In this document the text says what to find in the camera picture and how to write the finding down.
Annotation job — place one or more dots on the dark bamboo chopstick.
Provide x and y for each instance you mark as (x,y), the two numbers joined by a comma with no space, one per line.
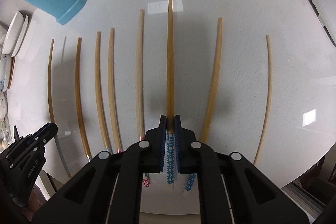
(80,119)

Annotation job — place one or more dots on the plain pale thin chopstick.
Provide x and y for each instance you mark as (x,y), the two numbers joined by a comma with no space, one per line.
(268,102)

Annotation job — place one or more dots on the pale chopstick red patterned handle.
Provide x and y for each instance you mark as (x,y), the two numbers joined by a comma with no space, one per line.
(139,77)

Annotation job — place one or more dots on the chopstick with blue dotted handle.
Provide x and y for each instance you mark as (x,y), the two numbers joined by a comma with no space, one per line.
(170,97)

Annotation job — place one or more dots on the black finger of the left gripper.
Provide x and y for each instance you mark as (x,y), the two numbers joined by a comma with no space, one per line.
(45,134)

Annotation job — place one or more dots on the bamboo chopstick grey tip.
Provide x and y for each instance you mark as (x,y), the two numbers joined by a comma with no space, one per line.
(98,94)

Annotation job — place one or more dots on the white rice cooker pink flowers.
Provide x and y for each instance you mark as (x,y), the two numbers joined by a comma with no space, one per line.
(326,10)

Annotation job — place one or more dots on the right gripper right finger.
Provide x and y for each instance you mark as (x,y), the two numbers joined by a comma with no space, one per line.
(199,158)

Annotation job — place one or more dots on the white bowl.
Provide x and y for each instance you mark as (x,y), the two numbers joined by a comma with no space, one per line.
(15,34)

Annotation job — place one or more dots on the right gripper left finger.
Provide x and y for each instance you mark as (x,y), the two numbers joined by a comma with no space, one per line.
(146,156)

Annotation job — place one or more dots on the chopstick with grey handle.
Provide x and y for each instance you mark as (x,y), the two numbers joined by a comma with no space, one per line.
(51,110)

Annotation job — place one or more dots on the white plate stack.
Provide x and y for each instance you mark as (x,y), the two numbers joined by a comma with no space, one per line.
(6,66)

